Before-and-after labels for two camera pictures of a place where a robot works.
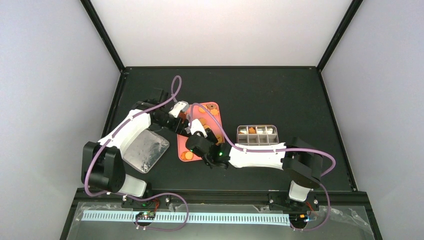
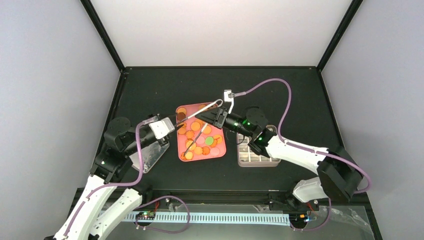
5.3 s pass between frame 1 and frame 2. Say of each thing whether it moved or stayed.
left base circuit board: stayed
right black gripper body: moved
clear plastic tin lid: stayed
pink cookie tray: stayed
